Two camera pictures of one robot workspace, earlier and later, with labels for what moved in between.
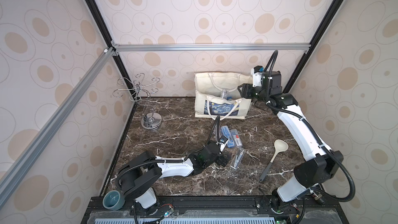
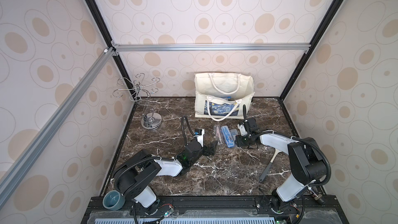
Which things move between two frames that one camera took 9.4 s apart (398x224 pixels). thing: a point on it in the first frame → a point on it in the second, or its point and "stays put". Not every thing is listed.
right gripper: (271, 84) → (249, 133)
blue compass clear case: (226, 133) stays put
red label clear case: (237, 137) stays put
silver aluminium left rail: (24, 159) stays put
